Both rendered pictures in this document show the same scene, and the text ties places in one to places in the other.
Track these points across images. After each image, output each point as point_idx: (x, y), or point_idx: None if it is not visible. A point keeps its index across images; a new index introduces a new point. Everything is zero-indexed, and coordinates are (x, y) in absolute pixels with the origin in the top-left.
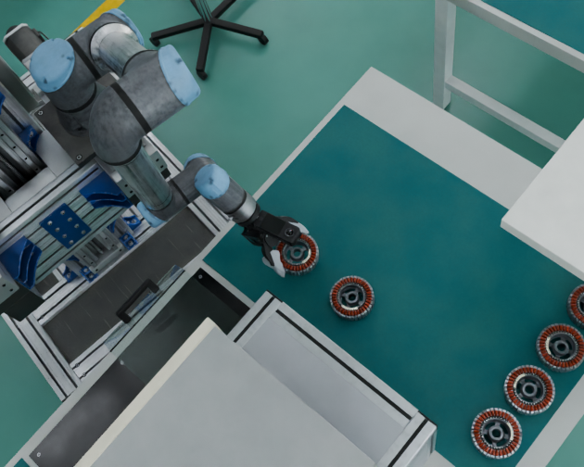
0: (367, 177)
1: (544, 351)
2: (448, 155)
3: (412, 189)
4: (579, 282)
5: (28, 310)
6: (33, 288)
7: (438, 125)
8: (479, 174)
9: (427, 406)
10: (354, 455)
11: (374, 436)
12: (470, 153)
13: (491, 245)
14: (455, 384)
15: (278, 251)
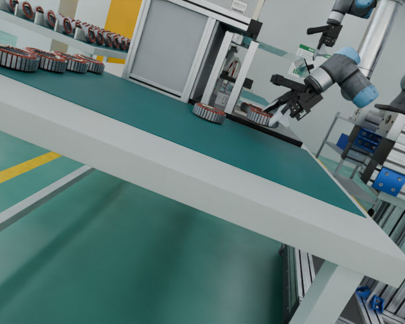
0: (267, 162)
1: (61, 57)
2: (209, 162)
3: (220, 148)
4: (20, 73)
5: (343, 154)
6: (353, 157)
7: (249, 188)
8: (160, 143)
9: (132, 84)
10: None
11: None
12: (184, 159)
13: (120, 107)
14: (119, 83)
15: (274, 104)
